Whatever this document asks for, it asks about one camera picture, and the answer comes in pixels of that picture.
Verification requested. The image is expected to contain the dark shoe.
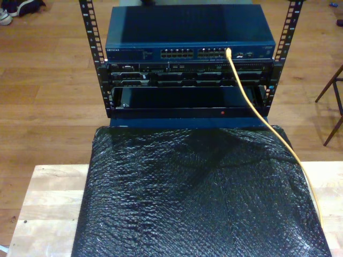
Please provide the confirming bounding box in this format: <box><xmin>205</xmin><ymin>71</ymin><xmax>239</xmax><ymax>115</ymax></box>
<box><xmin>8</xmin><ymin>0</ymin><xmax>46</xmax><ymax>17</ymax></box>

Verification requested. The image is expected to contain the blue network switch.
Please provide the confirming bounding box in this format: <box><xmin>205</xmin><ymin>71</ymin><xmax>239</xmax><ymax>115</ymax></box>
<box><xmin>105</xmin><ymin>4</ymin><xmax>277</xmax><ymax>60</ymax></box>

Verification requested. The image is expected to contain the yellow network cable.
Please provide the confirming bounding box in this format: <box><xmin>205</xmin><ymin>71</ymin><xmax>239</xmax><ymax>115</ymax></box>
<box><xmin>226</xmin><ymin>47</ymin><xmax>325</xmax><ymax>229</ymax></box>

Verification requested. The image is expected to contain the black perforated rack post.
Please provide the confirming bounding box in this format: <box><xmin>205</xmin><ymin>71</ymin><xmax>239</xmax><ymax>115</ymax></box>
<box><xmin>78</xmin><ymin>0</ymin><xmax>115</xmax><ymax>119</ymax></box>
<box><xmin>258</xmin><ymin>0</ymin><xmax>305</xmax><ymax>118</ymax></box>

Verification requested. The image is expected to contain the black rack server unit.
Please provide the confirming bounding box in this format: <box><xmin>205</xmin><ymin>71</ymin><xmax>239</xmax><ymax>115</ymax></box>
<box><xmin>107</xmin><ymin>62</ymin><xmax>274</xmax><ymax>88</ymax></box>

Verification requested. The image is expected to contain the brown wooden chair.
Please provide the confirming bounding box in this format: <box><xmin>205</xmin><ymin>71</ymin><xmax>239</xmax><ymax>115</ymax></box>
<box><xmin>315</xmin><ymin>64</ymin><xmax>343</xmax><ymax>147</ymax></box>

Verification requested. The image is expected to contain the white shoe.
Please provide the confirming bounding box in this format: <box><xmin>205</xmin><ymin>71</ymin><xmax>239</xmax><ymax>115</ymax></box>
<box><xmin>0</xmin><ymin>7</ymin><xmax>13</xmax><ymax>26</ymax></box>

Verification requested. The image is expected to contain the black bubble-wrap mat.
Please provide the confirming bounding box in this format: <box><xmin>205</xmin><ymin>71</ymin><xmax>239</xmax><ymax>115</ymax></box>
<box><xmin>71</xmin><ymin>125</ymin><xmax>332</xmax><ymax>257</ymax></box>

